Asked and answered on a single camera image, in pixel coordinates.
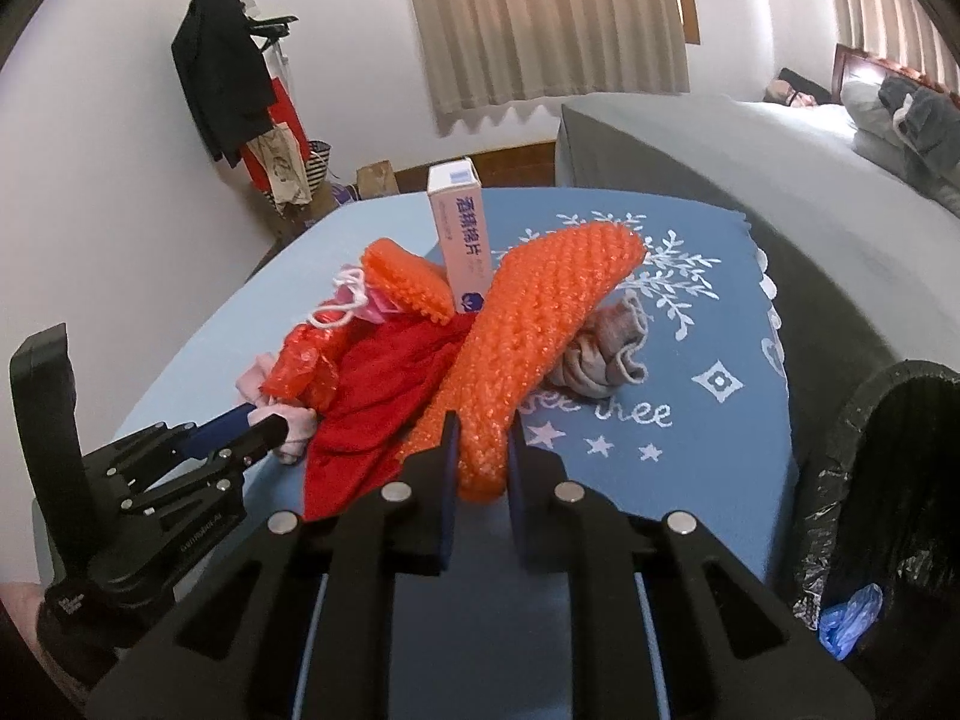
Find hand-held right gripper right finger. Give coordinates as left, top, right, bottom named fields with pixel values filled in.
left=506, top=420, right=875, bottom=720

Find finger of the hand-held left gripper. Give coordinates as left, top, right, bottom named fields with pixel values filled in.
left=120, top=416, right=291, bottom=584
left=82, top=403, right=260, bottom=497

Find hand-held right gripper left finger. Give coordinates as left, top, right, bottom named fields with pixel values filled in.
left=86, top=411, right=460, bottom=720

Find large orange bubble wrap sheet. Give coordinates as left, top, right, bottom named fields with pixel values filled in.
left=416, top=223, right=647, bottom=505

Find pink face mask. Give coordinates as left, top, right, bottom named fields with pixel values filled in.
left=310, top=262, right=400, bottom=332

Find trash bin with black bag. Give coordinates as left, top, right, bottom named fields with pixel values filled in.
left=793, top=360, right=960, bottom=720

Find person's left forearm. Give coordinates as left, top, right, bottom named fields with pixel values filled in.
left=0, top=581, right=47, bottom=657

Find pale pink cloth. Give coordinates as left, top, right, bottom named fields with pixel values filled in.
left=234, top=351, right=322, bottom=467

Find red crinkled plastic bag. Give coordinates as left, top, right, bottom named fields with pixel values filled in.
left=261, top=319, right=355, bottom=415

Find red cloth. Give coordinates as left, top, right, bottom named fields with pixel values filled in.
left=303, top=311, right=481, bottom=523

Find grey sock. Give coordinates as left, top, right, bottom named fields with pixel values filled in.
left=550, top=291, right=652, bottom=400

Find blue printed tablecloth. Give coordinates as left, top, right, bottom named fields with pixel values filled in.
left=30, top=184, right=802, bottom=720

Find white and pink carton box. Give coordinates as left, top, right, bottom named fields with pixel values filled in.
left=426, top=157, right=496, bottom=316

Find beige tote bag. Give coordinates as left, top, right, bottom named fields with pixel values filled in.
left=253, top=124, right=317, bottom=215

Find striped basket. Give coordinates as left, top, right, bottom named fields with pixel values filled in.
left=305, top=139, right=333, bottom=200

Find brown paper bag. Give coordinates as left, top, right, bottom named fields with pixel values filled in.
left=355, top=159, right=399, bottom=201

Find black coat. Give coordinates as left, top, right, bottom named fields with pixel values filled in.
left=170, top=0, right=280, bottom=167

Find blue plastic wrapper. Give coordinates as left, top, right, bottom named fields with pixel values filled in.
left=816, top=583, right=886, bottom=662

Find bed with grey sheet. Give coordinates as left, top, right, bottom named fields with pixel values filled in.
left=555, top=90, right=960, bottom=481

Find wide beige curtain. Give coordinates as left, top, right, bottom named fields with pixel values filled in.
left=396, top=0, right=692, bottom=139

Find pink plush toy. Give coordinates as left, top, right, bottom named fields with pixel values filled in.
left=763, top=82, right=820, bottom=109

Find black cushion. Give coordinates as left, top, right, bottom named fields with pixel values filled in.
left=775, top=67, right=835, bottom=103

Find grey pillow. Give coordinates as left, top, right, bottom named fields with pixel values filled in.
left=838, top=77, right=905, bottom=137
left=851, top=124, right=960, bottom=192

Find grey pillows and clothes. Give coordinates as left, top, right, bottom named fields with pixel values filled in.
left=831, top=43, right=960, bottom=98

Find dark grey clothing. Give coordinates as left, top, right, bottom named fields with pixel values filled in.
left=876, top=72, right=960, bottom=170

